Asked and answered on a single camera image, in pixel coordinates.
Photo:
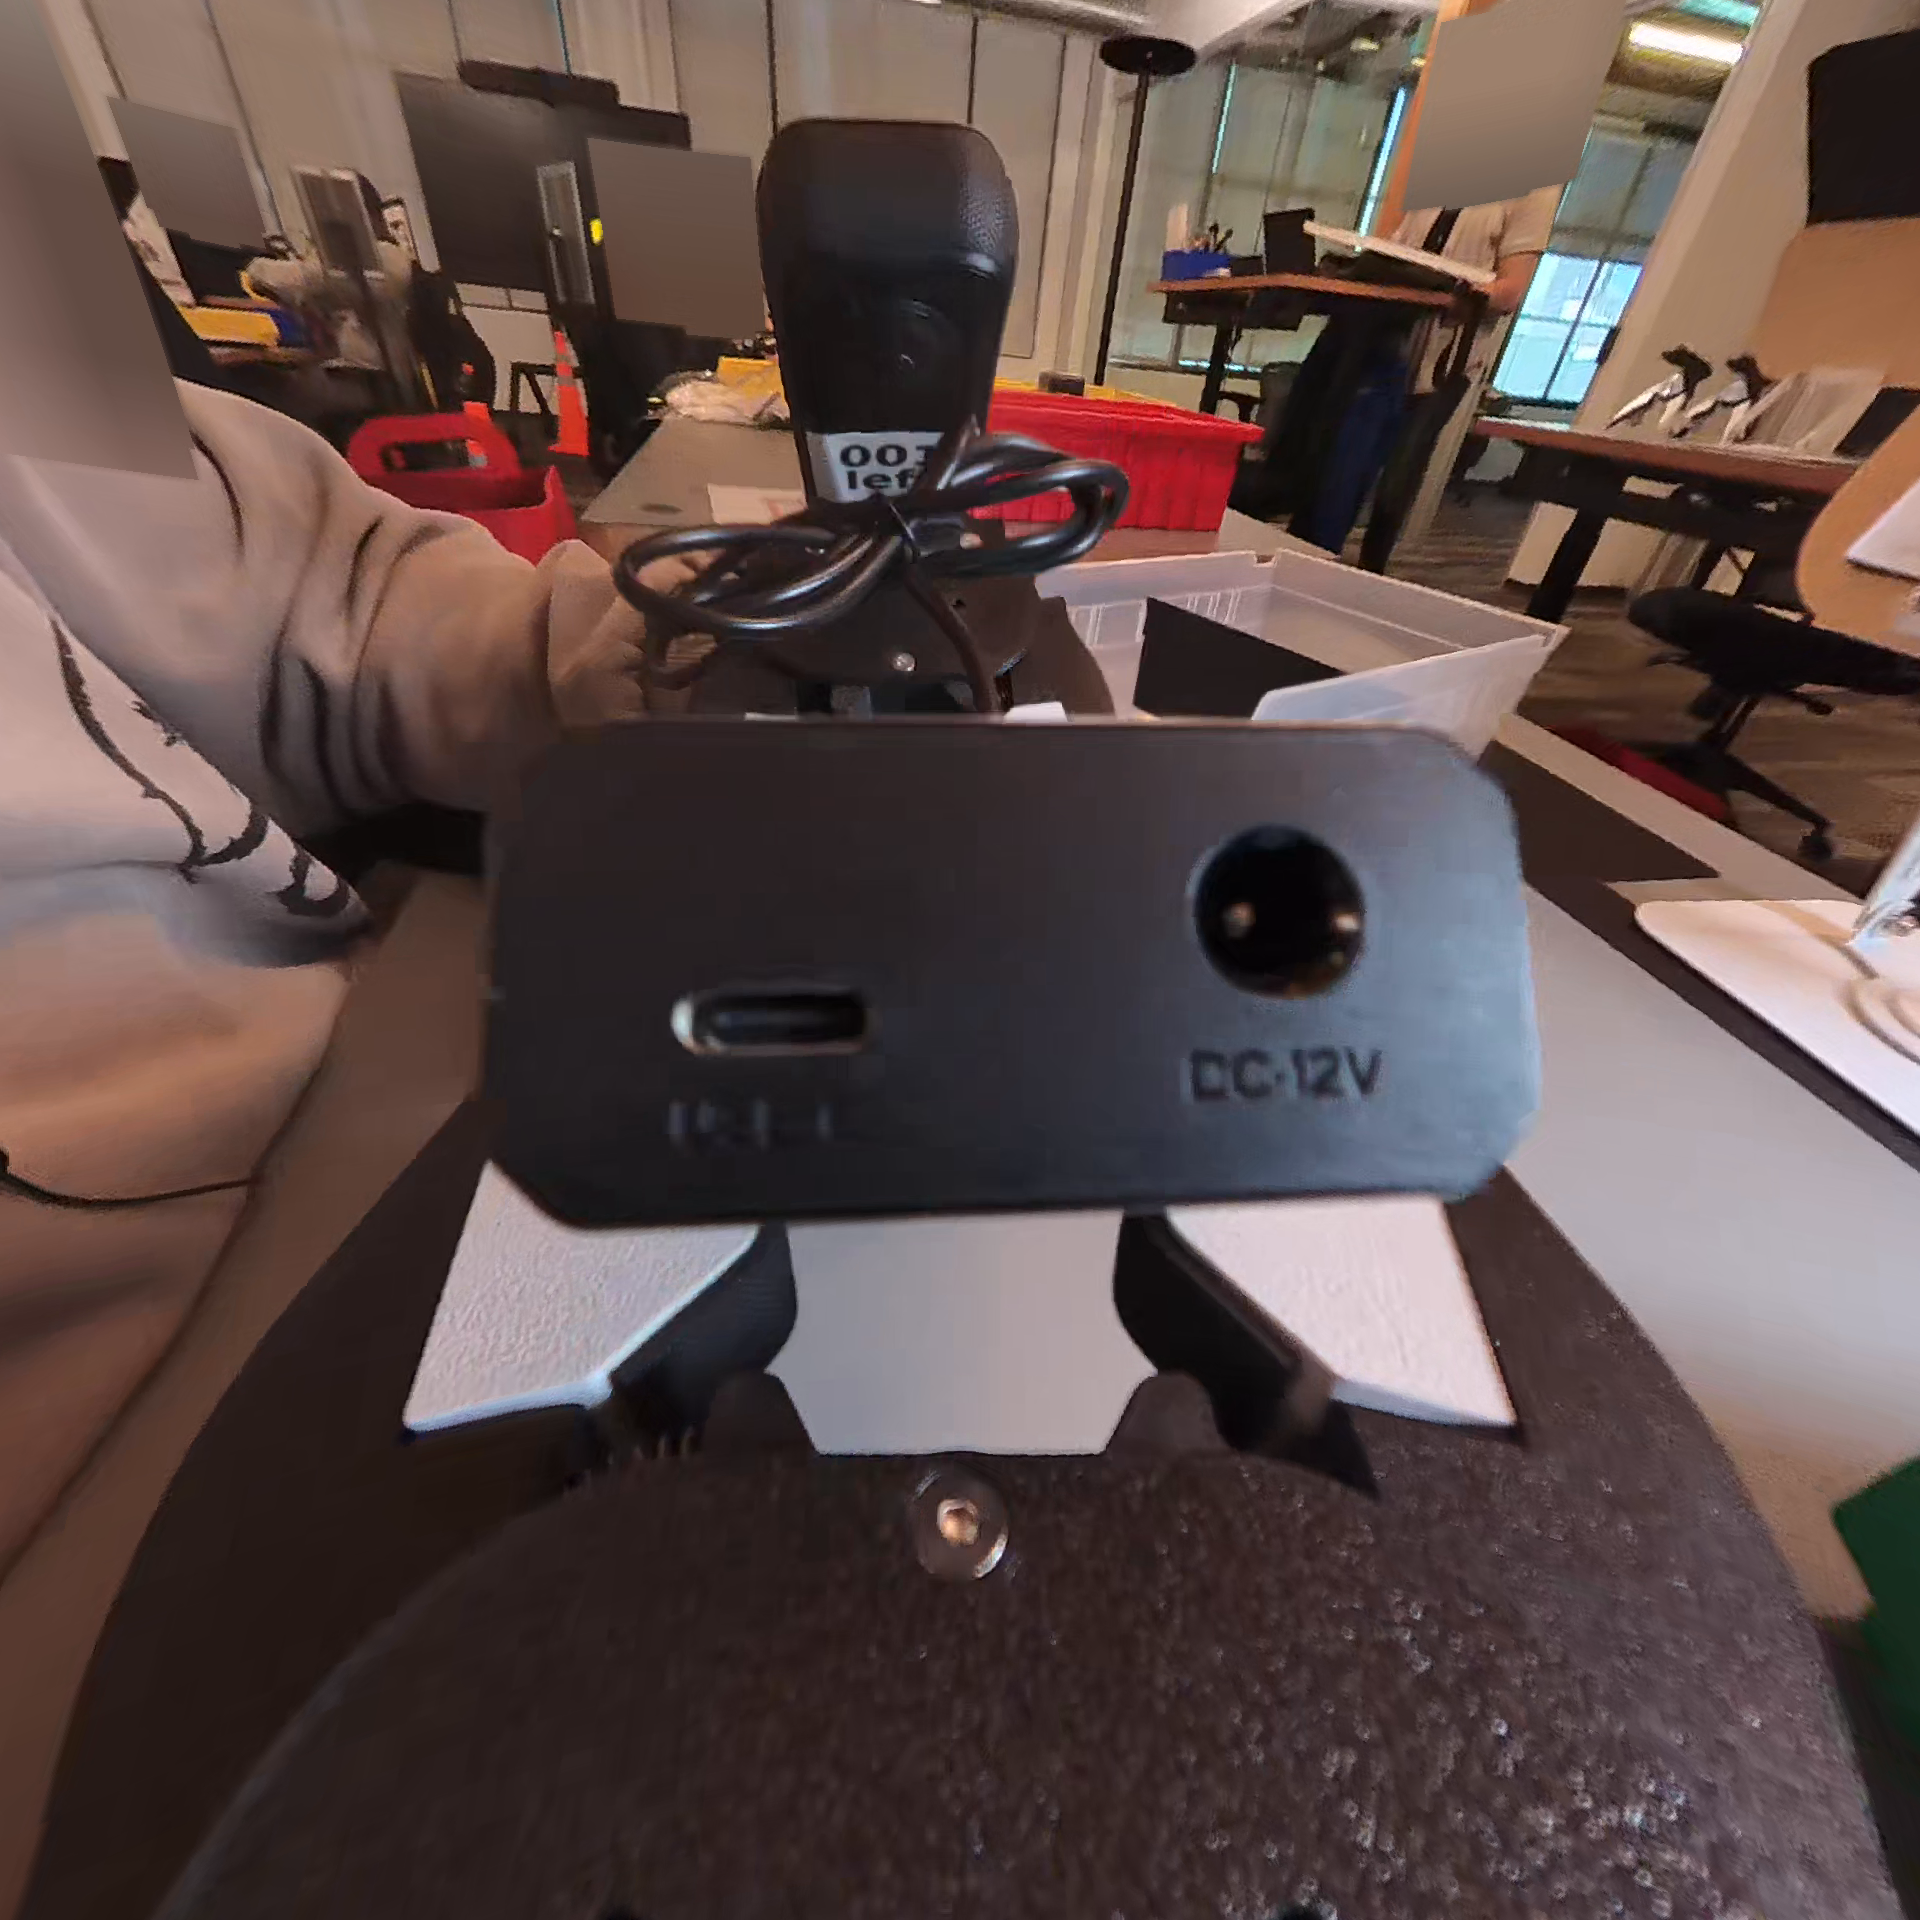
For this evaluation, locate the wooden standing desk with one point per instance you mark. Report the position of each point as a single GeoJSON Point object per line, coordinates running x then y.
{"type": "Point", "coordinates": [1290, 289]}

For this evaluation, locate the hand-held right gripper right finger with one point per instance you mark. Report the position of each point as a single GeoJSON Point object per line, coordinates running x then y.
{"type": "Point", "coordinates": [1380, 1306]}

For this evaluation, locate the person's grey sweater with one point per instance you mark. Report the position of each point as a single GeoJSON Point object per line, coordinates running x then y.
{"type": "Point", "coordinates": [119, 1050]}

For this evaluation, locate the printed instruction sheet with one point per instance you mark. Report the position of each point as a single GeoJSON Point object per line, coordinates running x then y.
{"type": "Point", "coordinates": [1885, 543]}

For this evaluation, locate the red floor crate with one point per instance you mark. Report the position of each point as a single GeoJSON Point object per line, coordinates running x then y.
{"type": "Point", "coordinates": [1627, 762]}

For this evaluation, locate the black office chair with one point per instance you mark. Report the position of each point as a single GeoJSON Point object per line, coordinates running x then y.
{"type": "Point", "coordinates": [1755, 645]}

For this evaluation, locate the yellow plastic bin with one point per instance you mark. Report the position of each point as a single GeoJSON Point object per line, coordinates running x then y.
{"type": "Point", "coordinates": [234, 323]}

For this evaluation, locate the black usb hub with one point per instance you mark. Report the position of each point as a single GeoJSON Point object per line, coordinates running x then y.
{"type": "Point", "coordinates": [975, 901]}

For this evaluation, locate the person's left forearm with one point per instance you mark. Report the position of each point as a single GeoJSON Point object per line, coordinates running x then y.
{"type": "Point", "coordinates": [421, 645]}

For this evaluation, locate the black floor lamp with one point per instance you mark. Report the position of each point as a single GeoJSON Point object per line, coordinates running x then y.
{"type": "Point", "coordinates": [1147, 57]}

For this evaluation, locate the black bin divider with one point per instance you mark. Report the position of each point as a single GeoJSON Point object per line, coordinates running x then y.
{"type": "Point", "coordinates": [1200, 661]}

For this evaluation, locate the black wall screen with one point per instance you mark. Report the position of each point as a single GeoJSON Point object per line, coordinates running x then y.
{"type": "Point", "coordinates": [481, 182]}

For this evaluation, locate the orange traffic cone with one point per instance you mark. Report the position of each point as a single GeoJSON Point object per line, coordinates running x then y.
{"type": "Point", "coordinates": [569, 406]}

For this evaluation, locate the red plastic basket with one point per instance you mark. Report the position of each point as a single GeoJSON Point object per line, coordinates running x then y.
{"type": "Point", "coordinates": [450, 504]}

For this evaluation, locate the distant black white device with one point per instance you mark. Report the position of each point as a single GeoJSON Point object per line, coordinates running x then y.
{"type": "Point", "coordinates": [1732, 399]}
{"type": "Point", "coordinates": [1658, 393]}

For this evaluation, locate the wooden office desk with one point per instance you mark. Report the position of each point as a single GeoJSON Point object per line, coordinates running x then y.
{"type": "Point", "coordinates": [1650, 451]}

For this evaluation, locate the clear plastic bin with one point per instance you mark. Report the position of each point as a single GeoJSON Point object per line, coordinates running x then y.
{"type": "Point", "coordinates": [1425, 675]}

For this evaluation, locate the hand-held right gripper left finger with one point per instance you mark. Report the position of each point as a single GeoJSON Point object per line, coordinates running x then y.
{"type": "Point", "coordinates": [539, 1319]}

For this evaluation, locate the green plastic bin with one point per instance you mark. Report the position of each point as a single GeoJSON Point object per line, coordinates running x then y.
{"type": "Point", "coordinates": [1881, 1529]}

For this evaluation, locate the red plastic bin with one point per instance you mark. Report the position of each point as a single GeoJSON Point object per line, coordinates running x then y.
{"type": "Point", "coordinates": [1124, 451]}

